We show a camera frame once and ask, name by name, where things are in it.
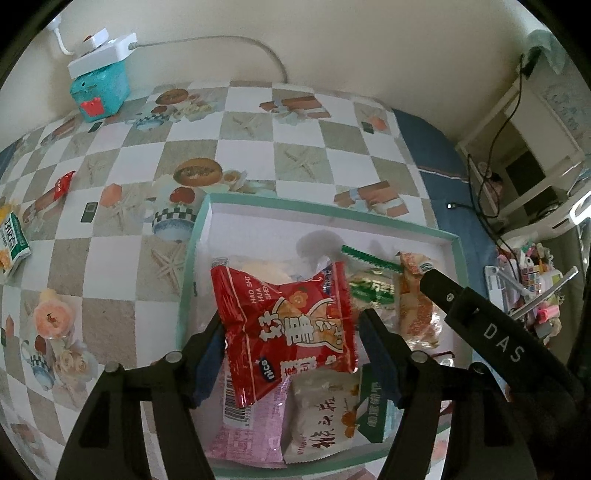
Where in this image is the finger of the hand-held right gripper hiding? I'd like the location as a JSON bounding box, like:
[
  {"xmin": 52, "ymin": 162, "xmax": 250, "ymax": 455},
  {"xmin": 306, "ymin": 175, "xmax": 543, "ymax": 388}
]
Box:
[{"xmin": 419, "ymin": 268, "xmax": 468, "ymax": 320}]

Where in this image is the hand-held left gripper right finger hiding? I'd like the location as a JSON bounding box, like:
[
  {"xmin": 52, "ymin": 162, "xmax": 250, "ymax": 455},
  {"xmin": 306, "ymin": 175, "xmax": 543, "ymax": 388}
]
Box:
[{"xmin": 359, "ymin": 308, "xmax": 539, "ymax": 480}]

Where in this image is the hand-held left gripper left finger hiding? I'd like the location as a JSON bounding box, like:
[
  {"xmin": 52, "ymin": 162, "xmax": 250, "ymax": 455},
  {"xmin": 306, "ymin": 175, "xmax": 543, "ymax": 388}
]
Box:
[{"xmin": 55, "ymin": 310, "xmax": 227, "ymax": 480}]

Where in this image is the green striped snack packet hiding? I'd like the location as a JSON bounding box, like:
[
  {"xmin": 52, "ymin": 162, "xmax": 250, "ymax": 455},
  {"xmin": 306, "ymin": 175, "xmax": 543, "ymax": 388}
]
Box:
[{"xmin": 341, "ymin": 244, "xmax": 402, "ymax": 319}]

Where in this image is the pink snack packet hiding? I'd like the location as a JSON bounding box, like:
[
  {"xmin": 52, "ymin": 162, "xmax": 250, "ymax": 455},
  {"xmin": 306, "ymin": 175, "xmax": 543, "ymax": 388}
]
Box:
[{"xmin": 205, "ymin": 360, "xmax": 294, "ymax": 464}]

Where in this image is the white packet with orange print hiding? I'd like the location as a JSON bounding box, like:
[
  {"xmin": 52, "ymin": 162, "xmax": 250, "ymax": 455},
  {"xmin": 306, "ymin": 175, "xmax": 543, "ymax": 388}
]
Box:
[{"xmin": 283, "ymin": 369, "xmax": 363, "ymax": 464}]

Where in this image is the large red snack packet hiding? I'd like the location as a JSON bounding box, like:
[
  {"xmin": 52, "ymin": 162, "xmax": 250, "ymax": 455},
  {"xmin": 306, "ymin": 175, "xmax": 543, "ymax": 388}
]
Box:
[{"xmin": 210, "ymin": 261, "xmax": 361, "ymax": 409}]

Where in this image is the white tray with teal rim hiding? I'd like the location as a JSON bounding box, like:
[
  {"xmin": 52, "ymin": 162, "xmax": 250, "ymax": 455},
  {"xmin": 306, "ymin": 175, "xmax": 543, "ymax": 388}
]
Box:
[{"xmin": 175, "ymin": 193, "xmax": 474, "ymax": 478}]

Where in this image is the colorful clutter pile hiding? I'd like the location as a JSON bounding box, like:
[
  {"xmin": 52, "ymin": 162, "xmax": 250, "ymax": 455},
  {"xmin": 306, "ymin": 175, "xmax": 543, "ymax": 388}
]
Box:
[{"xmin": 485, "ymin": 240, "xmax": 578, "ymax": 342}]

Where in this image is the plain white snack packet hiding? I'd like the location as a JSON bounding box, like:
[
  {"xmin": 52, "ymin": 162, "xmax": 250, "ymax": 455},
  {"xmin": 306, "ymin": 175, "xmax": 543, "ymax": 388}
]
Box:
[{"xmin": 210, "ymin": 256, "xmax": 333, "ymax": 287}]

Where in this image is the white shelf unit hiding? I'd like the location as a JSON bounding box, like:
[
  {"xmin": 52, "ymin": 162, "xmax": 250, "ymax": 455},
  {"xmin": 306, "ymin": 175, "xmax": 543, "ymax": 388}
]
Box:
[{"xmin": 455, "ymin": 74, "xmax": 591, "ymax": 232}]

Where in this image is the small red snack packet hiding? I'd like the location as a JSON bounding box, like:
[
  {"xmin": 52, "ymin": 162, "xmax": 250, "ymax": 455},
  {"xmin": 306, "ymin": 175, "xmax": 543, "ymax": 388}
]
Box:
[{"xmin": 52, "ymin": 171, "xmax": 77, "ymax": 201}]

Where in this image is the green white orange snack packet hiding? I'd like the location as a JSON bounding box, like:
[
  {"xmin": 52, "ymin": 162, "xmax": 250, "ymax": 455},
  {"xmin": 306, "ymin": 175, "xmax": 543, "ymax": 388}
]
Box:
[{"xmin": 0, "ymin": 210, "xmax": 32, "ymax": 278}]

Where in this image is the teal cloth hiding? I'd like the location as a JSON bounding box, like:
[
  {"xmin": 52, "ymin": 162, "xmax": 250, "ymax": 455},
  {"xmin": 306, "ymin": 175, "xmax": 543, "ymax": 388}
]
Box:
[{"xmin": 526, "ymin": 30, "xmax": 568, "ymax": 75}]

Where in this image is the teal box with red label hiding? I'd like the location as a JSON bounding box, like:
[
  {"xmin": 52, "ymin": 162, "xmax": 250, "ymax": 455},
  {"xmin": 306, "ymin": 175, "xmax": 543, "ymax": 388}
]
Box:
[{"xmin": 69, "ymin": 62, "xmax": 130, "ymax": 123}]

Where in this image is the white power strip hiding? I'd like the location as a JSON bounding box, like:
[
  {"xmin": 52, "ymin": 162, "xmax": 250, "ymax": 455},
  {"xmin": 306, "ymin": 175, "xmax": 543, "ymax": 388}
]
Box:
[{"xmin": 68, "ymin": 33, "xmax": 138, "ymax": 77}]

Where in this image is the white plug adapter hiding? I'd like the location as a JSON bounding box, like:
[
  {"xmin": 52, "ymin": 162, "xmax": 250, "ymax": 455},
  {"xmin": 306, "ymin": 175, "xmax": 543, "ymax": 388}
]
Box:
[{"xmin": 83, "ymin": 28, "xmax": 112, "ymax": 51}]

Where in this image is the black cable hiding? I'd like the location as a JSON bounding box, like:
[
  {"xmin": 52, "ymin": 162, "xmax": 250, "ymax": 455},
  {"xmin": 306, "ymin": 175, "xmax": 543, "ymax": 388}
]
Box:
[{"xmin": 466, "ymin": 51, "xmax": 541, "ymax": 241}]

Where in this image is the thin white cable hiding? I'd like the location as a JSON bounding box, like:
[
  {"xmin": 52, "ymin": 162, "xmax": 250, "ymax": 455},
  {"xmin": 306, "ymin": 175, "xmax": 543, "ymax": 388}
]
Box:
[{"xmin": 128, "ymin": 38, "xmax": 289, "ymax": 85}]

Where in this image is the thick white cable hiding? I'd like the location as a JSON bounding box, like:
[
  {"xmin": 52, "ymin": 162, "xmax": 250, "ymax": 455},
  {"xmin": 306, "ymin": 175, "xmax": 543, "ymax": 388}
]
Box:
[{"xmin": 48, "ymin": 13, "xmax": 77, "ymax": 57}]

